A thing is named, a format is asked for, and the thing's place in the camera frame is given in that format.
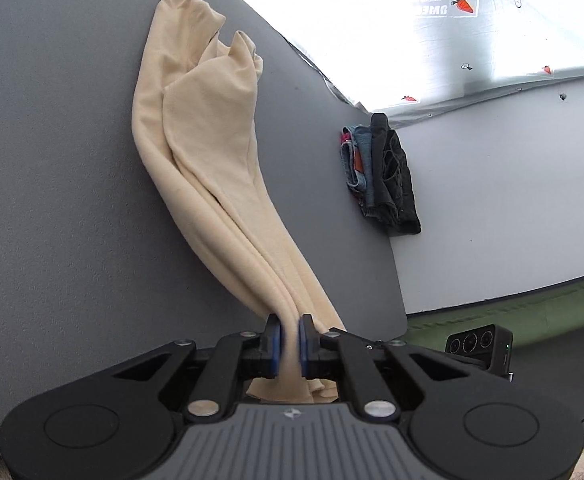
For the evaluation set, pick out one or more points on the black three-lens camera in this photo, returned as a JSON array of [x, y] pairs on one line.
[[476, 342]]

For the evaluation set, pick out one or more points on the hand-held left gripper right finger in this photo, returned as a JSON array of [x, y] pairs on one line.
[[304, 355]]

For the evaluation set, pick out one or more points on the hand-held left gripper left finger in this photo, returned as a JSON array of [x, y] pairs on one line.
[[274, 355]]

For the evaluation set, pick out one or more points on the beige shirt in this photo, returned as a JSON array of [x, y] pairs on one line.
[[207, 135]]

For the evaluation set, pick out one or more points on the folded denim jeans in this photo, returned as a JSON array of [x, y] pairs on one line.
[[364, 160]]

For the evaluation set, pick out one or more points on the black garment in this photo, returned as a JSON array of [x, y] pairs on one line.
[[396, 180]]

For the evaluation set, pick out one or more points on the white carrot print sheet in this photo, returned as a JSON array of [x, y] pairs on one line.
[[496, 35]]

